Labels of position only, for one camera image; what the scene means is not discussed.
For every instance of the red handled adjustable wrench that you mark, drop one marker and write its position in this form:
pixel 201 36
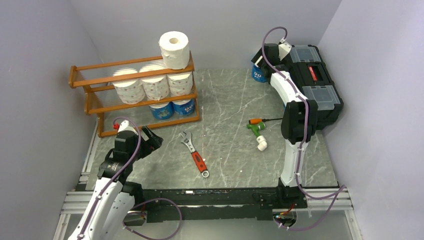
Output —
pixel 197 158

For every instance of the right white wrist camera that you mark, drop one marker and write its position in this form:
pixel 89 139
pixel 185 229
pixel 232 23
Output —
pixel 283 50

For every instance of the blue roll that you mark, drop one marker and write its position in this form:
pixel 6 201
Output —
pixel 184 107
pixel 257 74
pixel 162 111

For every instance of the dotted white roll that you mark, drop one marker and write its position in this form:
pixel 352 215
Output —
pixel 180 84
pixel 130 91
pixel 156 87

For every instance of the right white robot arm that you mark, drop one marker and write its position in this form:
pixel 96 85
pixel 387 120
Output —
pixel 295 127

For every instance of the dotted white roll front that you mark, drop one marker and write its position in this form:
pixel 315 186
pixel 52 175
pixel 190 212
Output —
pixel 156 87

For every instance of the orange wooden shelf rack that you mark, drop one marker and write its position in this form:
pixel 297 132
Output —
pixel 101 98

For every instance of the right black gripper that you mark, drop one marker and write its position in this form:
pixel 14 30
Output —
pixel 257 57

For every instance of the black plastic toolbox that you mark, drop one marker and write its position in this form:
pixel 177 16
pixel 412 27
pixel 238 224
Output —
pixel 310 74

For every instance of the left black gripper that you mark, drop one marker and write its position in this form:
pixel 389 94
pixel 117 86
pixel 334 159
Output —
pixel 152 143

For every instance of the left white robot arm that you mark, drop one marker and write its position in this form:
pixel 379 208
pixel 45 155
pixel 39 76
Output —
pixel 114 195

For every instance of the orange handled screwdriver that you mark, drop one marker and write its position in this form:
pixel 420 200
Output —
pixel 254 121

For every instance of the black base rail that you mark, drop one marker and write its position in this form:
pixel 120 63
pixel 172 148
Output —
pixel 260 203

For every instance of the plain white paper roll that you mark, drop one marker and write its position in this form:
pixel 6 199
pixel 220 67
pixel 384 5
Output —
pixel 175 51

